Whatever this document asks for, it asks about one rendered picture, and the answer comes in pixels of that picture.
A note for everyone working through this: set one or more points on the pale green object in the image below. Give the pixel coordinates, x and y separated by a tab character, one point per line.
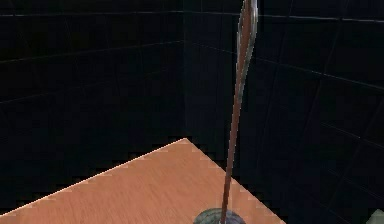
378	218

